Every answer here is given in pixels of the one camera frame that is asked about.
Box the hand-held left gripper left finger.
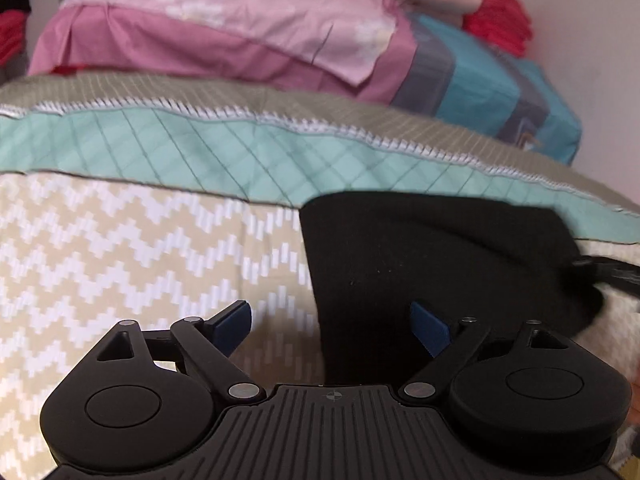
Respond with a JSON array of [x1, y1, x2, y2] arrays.
[[96, 299, 267, 404]]

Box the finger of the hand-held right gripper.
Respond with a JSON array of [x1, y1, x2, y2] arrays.
[[570, 254, 640, 294]]

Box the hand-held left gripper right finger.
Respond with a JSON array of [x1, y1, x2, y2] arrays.
[[399, 301, 574, 404]]

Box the black pants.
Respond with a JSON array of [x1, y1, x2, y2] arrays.
[[298, 190, 607, 387]]

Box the beige zigzag bed sheet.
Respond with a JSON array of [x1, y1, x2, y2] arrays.
[[0, 172, 640, 467]]

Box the teal checked quilt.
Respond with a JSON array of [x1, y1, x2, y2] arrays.
[[0, 71, 640, 247]]

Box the blue and grey folded blanket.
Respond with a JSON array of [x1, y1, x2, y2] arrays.
[[389, 11, 584, 166]]

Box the red folded clothes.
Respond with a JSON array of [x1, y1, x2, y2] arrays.
[[0, 9, 27, 69], [461, 0, 534, 57]]

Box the pink floral quilt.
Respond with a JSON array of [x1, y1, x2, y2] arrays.
[[27, 0, 420, 107]]

